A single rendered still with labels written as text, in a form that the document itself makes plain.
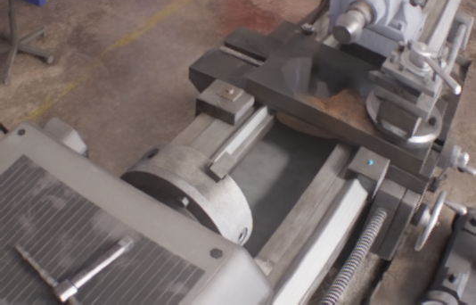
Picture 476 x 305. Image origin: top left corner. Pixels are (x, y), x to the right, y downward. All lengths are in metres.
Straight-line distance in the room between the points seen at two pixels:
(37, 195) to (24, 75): 2.56
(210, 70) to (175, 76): 1.42
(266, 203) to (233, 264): 0.89
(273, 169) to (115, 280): 1.06
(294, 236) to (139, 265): 0.74
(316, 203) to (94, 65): 2.07
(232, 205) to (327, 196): 0.54
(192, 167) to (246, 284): 0.32
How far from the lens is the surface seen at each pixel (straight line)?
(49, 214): 0.78
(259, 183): 1.66
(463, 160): 1.66
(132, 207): 0.78
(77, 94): 3.11
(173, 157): 1.02
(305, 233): 1.42
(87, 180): 0.82
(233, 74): 1.76
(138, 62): 3.29
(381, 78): 1.50
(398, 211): 1.65
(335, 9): 1.92
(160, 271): 0.71
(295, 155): 1.76
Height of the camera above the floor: 1.93
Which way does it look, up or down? 43 degrees down
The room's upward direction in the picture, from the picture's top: 7 degrees clockwise
